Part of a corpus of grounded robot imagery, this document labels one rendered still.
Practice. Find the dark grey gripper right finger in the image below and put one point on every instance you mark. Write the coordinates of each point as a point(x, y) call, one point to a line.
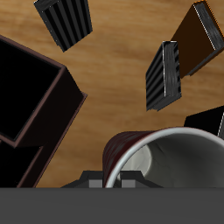
point(131, 178)

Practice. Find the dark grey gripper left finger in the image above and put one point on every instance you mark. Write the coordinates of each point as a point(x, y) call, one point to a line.
point(92, 178)

